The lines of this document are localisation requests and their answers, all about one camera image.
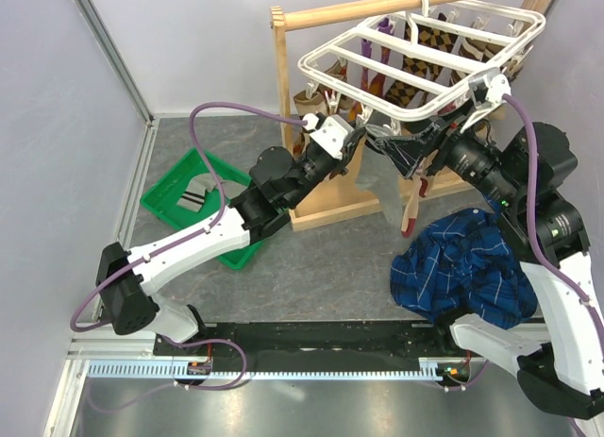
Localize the blue plaid shirt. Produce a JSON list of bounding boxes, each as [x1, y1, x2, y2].
[[390, 208, 538, 329]]

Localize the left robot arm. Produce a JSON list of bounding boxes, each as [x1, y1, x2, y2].
[[96, 117, 365, 355]]

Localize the blue slotted cable duct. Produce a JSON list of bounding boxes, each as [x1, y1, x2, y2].
[[88, 360, 461, 381]]

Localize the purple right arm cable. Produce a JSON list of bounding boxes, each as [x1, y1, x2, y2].
[[504, 94, 604, 437]]

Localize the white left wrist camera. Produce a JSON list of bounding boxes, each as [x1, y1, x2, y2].
[[302, 113, 353, 159]]

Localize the wooden clothes rack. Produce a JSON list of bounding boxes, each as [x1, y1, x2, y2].
[[269, 0, 565, 233]]

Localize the beige sock maroon toe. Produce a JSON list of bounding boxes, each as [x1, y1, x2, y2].
[[400, 158, 433, 238]]

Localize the green plastic tray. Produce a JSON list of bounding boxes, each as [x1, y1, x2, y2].
[[140, 146, 265, 271]]

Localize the beige sock maroon purple stripes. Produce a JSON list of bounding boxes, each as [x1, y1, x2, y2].
[[291, 59, 353, 181]]

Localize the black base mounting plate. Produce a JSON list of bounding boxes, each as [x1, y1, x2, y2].
[[153, 319, 492, 362]]

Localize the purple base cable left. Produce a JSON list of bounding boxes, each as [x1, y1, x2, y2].
[[87, 337, 249, 412]]

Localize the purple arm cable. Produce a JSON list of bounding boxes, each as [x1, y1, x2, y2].
[[504, 94, 604, 437], [69, 101, 312, 333]]

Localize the cream brown striped sock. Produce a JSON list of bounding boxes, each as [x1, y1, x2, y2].
[[449, 38, 489, 86]]

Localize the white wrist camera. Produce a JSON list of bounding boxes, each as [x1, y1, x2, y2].
[[302, 113, 353, 159], [461, 67, 511, 133]]

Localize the white plastic clip hanger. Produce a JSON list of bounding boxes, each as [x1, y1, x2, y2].
[[297, 0, 545, 125]]

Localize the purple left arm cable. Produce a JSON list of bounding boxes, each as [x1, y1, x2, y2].
[[69, 101, 312, 333]]

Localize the grey sock black stripes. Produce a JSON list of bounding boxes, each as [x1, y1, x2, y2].
[[355, 124, 405, 228]]

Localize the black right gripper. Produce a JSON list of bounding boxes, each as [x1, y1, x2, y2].
[[375, 93, 524, 207]]

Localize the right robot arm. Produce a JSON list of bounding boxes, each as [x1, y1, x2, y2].
[[367, 123, 603, 421]]

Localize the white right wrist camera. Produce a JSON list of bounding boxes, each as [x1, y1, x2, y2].
[[461, 67, 511, 133]]

